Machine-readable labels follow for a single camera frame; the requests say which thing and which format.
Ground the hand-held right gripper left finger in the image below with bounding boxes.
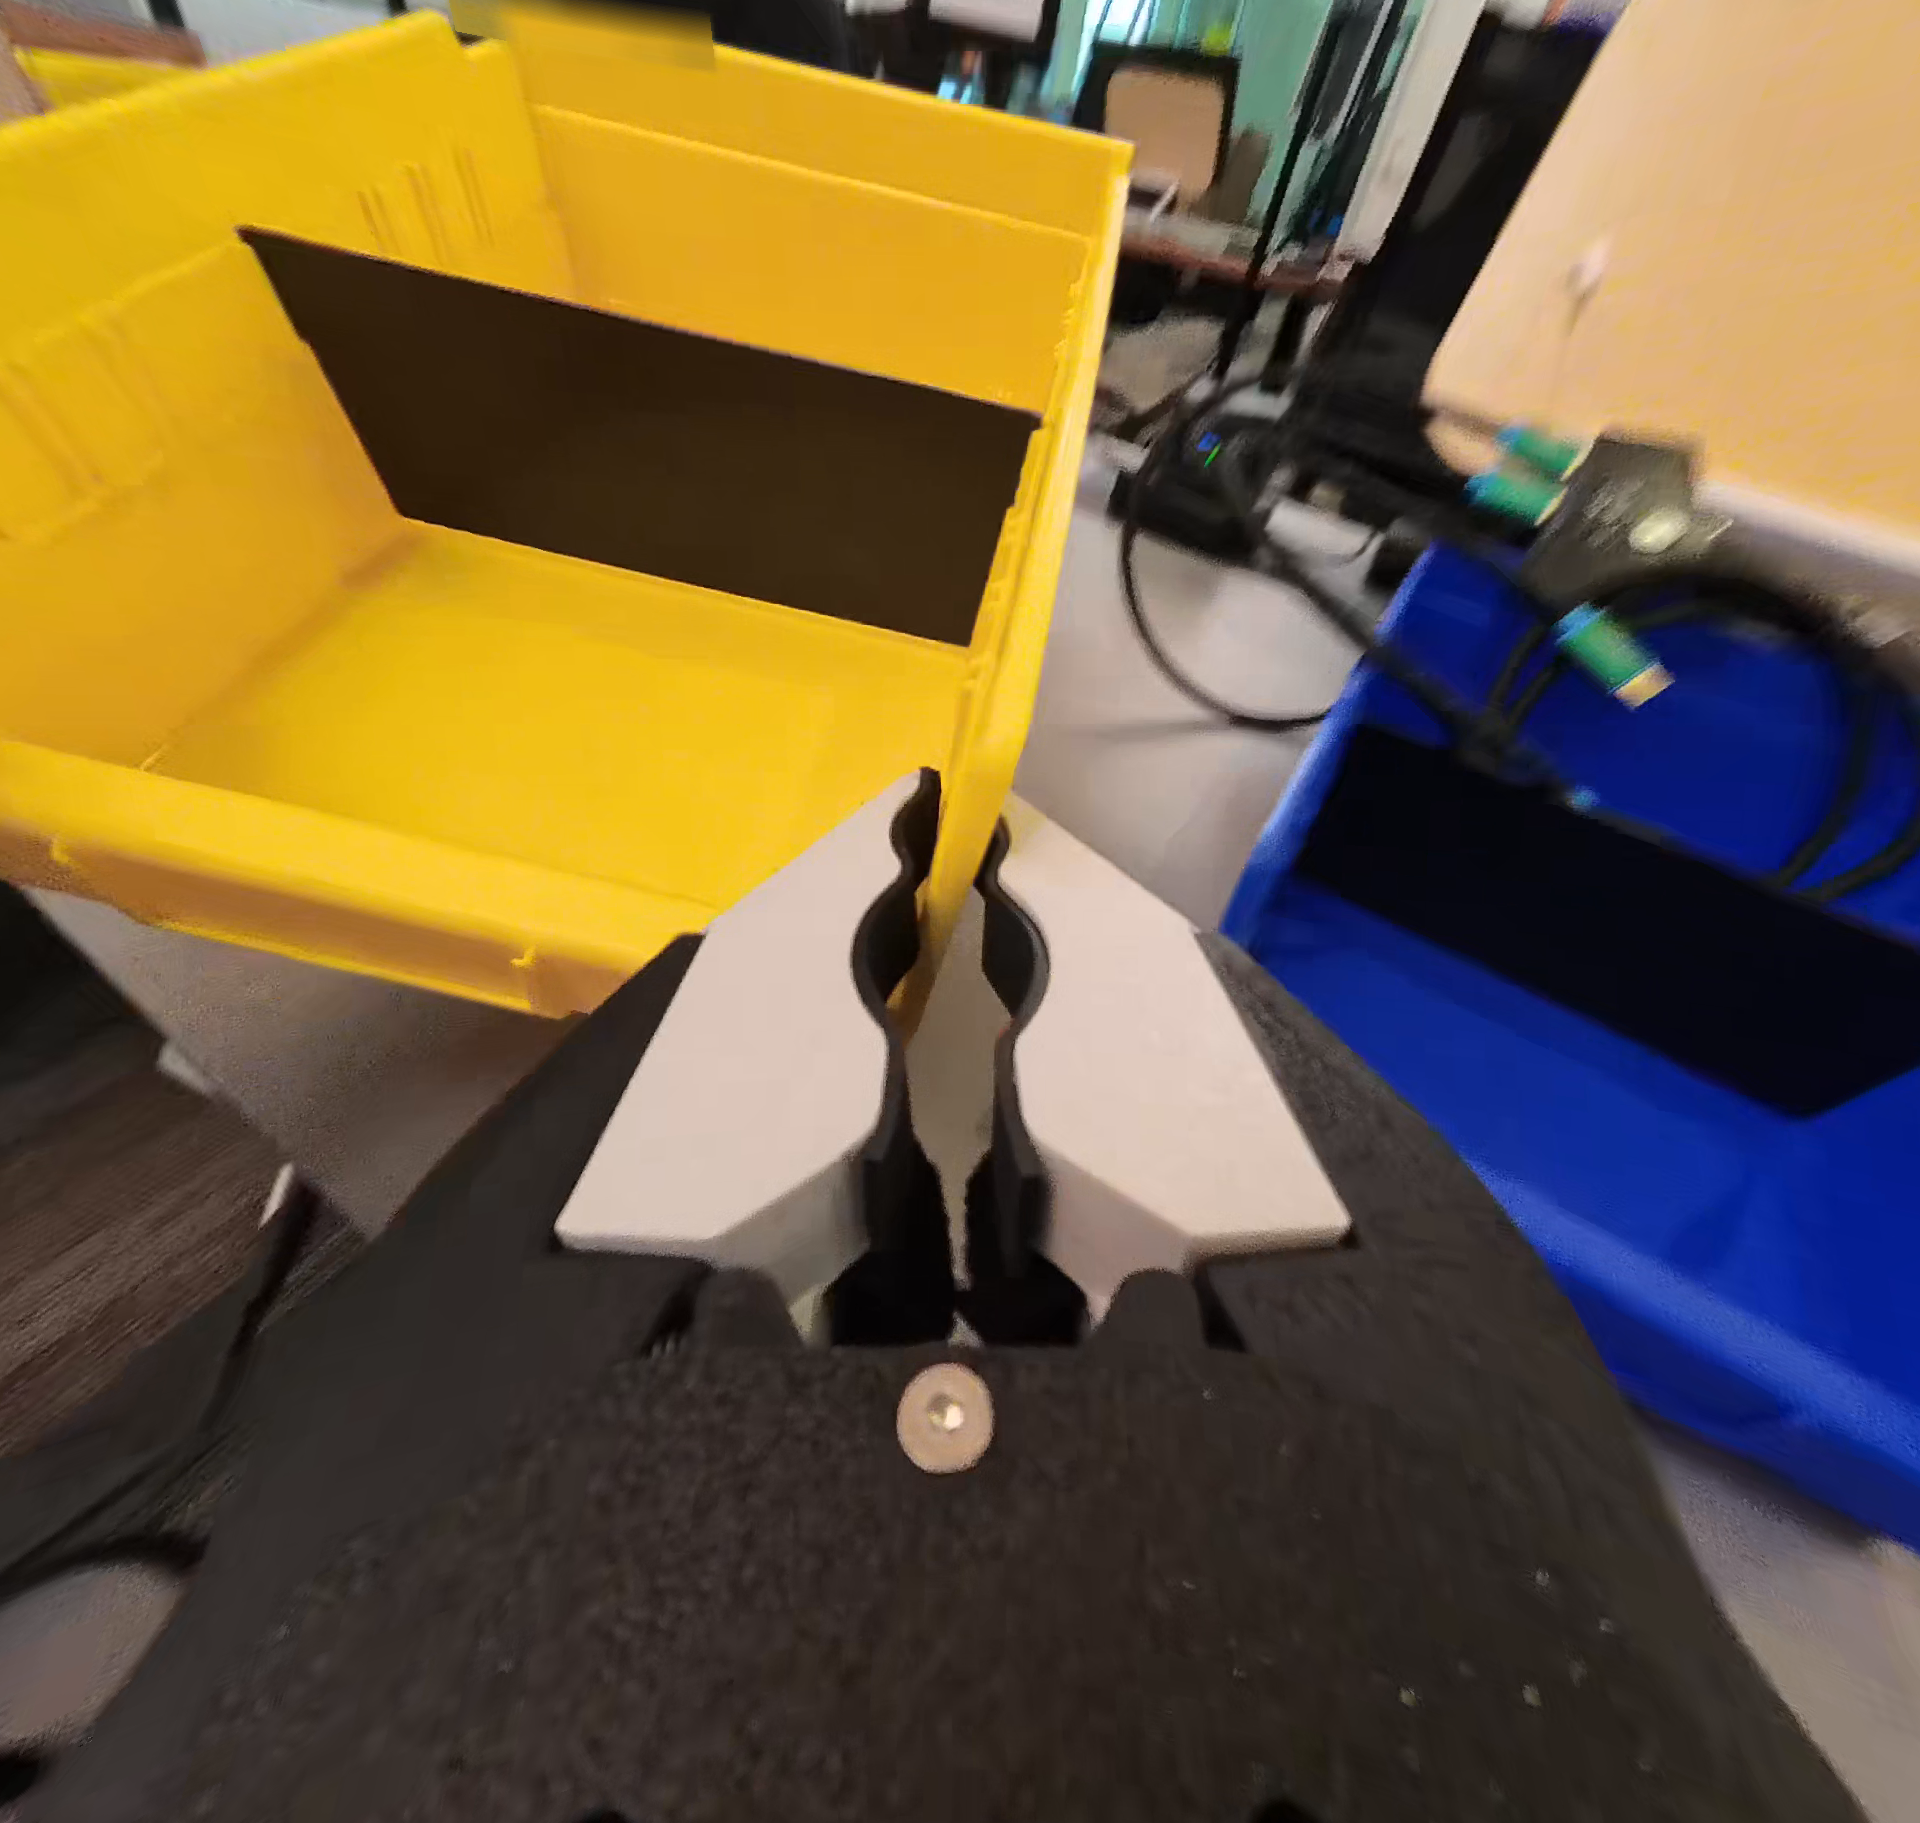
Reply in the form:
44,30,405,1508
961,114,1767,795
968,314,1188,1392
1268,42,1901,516
555,770,963,1345

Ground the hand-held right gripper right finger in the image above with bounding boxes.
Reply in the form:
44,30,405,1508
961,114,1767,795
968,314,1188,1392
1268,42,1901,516
961,800,1356,1345

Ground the blue plastic bin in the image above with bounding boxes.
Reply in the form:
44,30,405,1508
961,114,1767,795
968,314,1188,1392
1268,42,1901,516
1224,539,1920,1551

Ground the yellow plastic bin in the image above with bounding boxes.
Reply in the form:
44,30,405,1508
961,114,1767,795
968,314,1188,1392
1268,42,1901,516
0,10,1134,1018

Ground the black HDMI switch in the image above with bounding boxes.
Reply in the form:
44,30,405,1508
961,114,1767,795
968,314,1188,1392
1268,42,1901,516
1531,434,1742,598

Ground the black cable with silver plug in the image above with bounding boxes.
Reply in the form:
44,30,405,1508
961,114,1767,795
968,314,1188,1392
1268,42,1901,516
1590,569,1920,902

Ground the black bin divider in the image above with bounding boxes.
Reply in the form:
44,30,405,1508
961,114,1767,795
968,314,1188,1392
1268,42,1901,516
240,228,1045,646
1299,725,1920,1120

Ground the black power station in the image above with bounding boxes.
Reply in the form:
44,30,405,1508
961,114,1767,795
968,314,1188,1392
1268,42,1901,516
1111,419,1281,552

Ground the tall black equipment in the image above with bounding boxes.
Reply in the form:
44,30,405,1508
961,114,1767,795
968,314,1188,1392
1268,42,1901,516
1302,5,1604,496

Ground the black framed chair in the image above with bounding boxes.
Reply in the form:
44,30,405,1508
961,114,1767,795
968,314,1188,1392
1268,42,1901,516
1073,44,1245,212

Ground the wooden laptop stand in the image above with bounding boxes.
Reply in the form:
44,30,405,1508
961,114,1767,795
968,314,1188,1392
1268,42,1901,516
1422,0,1920,571

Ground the black power cable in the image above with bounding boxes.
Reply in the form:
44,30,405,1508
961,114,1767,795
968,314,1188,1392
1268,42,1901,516
1118,380,1390,732

